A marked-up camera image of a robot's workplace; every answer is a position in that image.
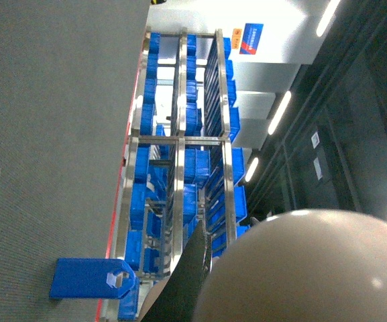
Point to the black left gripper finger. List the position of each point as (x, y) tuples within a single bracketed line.
[(179, 297)]

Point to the blue plastic part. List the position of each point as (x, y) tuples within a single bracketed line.
[(92, 278)]

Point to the beige plastic dustpan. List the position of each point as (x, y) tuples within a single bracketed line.
[(308, 265)]

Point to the metal shelf rack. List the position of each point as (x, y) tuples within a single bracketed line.
[(179, 202)]

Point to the blue wall sign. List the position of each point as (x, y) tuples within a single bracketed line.
[(251, 38)]

